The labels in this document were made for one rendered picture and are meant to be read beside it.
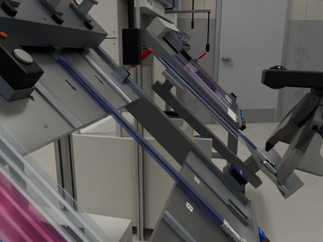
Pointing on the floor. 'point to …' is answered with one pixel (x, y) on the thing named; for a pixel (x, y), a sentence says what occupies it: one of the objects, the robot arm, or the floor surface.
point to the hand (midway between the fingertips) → (267, 163)
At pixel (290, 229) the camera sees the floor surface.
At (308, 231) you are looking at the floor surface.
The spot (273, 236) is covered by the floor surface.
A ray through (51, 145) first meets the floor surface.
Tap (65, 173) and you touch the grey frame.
